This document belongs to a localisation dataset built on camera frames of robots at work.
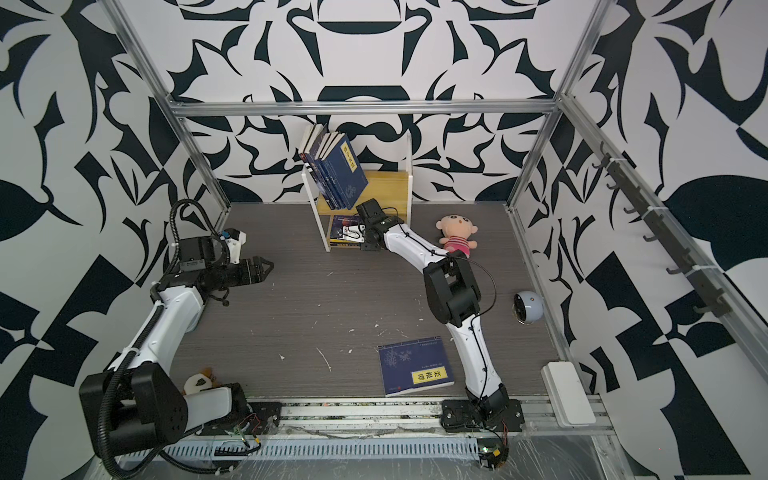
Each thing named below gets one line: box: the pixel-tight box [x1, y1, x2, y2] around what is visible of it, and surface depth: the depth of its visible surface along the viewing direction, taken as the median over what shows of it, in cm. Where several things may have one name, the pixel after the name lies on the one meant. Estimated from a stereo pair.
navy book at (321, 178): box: [303, 152, 337, 209], surface depth 84 cm
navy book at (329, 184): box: [316, 155, 346, 210], surface depth 86 cm
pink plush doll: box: [435, 214, 478, 259], surface depth 107 cm
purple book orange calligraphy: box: [301, 123, 328, 193], surface depth 82 cm
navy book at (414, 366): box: [378, 336, 455, 397], surface depth 83 cm
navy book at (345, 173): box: [322, 133, 369, 210], surface depth 89 cm
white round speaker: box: [512, 290, 544, 326], surface depth 87 cm
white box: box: [540, 361, 596, 428], surface depth 76 cm
